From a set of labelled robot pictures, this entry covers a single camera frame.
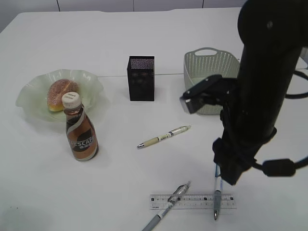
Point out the clear plastic ruler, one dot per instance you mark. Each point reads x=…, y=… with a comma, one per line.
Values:
x=191, y=201

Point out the blue white gel pen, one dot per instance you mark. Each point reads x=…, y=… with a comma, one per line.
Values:
x=217, y=195

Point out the translucent green wavy plate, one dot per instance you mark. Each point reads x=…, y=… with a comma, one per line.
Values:
x=33, y=96

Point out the sugared bread roll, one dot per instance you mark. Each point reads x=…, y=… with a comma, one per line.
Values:
x=56, y=92

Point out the brown Nescafe coffee bottle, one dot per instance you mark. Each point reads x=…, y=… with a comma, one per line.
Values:
x=80, y=131

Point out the black mesh pen holder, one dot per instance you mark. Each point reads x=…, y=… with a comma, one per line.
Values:
x=141, y=80

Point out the beige retractable pen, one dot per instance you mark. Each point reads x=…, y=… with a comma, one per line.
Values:
x=164, y=136

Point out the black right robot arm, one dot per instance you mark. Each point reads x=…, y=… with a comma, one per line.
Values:
x=273, y=33

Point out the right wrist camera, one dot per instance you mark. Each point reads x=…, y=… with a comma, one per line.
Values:
x=201, y=98

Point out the pale green plastic basket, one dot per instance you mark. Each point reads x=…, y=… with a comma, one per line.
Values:
x=204, y=62

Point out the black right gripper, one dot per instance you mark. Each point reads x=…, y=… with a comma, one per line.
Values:
x=234, y=159

